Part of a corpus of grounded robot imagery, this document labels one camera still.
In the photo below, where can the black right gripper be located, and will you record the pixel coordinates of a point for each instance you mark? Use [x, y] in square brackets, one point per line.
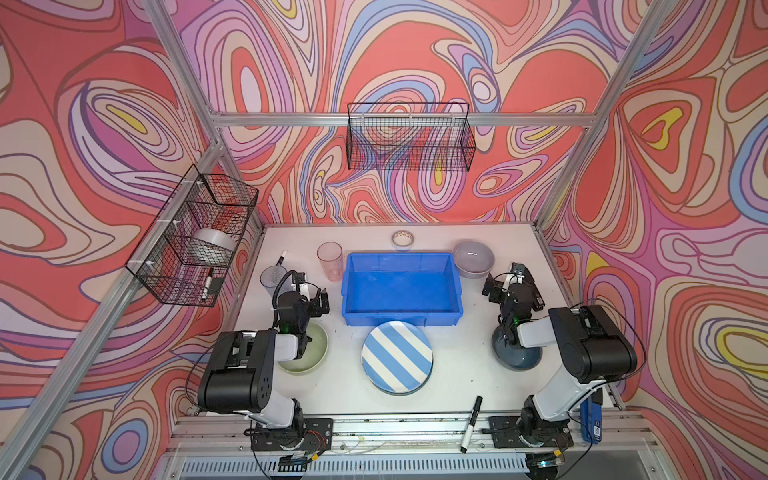
[516, 282]

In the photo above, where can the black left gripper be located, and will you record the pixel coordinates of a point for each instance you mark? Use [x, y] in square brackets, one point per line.
[302, 291]

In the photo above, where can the blue white striped plate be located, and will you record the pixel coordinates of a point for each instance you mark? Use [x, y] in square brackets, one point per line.
[397, 358]

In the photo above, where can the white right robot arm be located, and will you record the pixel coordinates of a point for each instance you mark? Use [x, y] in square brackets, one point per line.
[592, 349]

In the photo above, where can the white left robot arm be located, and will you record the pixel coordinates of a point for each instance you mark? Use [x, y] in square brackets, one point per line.
[239, 375]

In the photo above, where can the blue plastic bin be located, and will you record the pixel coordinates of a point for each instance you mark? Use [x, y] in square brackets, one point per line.
[420, 288]

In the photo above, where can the clear grey plastic cup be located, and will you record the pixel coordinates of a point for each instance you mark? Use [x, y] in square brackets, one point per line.
[271, 277]

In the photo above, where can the green ceramic bowl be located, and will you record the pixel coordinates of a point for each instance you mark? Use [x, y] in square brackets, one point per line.
[314, 354]

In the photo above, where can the grey purple bowl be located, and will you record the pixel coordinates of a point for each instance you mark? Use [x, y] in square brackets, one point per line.
[473, 259]

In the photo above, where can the dark blue ceramic bowl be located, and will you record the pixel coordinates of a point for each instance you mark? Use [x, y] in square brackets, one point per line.
[512, 355]

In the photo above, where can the pink translucent cup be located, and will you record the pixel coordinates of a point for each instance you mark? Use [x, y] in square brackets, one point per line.
[331, 258]

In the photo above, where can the marker in left basket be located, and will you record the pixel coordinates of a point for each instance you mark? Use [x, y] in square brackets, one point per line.
[207, 284]

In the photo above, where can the white tape roll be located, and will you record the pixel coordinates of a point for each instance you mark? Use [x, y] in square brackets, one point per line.
[212, 247]

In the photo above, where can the blue handheld device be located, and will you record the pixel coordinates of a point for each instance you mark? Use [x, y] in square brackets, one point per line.
[591, 417]

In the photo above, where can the black marker on rail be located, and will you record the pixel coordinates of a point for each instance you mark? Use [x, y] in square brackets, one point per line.
[471, 424]

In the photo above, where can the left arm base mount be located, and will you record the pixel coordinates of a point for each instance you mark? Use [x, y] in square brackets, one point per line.
[311, 435]

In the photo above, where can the black wire basket left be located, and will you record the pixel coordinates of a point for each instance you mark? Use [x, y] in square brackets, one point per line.
[186, 257]

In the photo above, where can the black wire basket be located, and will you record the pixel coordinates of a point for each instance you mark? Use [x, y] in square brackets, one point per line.
[186, 257]
[410, 136]

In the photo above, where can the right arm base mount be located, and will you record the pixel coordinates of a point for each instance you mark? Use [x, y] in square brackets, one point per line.
[514, 433]

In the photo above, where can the black wire basket back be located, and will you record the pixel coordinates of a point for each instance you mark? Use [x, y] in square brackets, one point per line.
[410, 136]

